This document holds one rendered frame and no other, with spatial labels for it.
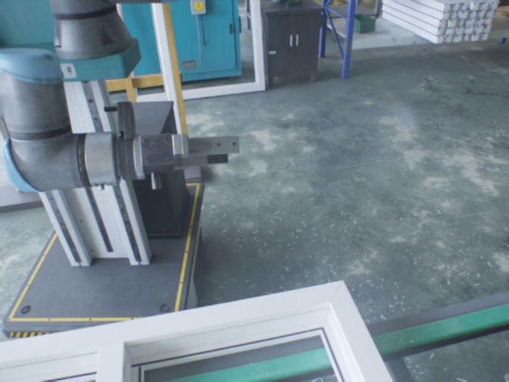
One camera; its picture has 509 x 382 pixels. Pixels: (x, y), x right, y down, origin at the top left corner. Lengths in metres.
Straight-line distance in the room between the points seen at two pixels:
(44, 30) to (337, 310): 1.02
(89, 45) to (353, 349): 0.85
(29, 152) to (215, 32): 3.54
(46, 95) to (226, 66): 3.64
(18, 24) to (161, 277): 1.02
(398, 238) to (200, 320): 1.73
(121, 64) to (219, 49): 3.16
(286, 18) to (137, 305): 3.05
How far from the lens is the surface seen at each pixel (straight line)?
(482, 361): 1.96
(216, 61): 4.18
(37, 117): 0.64
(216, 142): 0.61
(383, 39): 4.42
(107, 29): 1.04
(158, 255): 1.75
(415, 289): 2.09
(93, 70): 1.05
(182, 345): 0.77
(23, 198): 2.90
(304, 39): 4.06
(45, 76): 0.63
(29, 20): 1.26
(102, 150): 0.64
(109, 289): 1.68
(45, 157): 0.65
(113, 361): 0.73
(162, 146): 0.61
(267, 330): 0.78
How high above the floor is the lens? 1.53
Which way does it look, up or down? 37 degrees down
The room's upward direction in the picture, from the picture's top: 2 degrees counter-clockwise
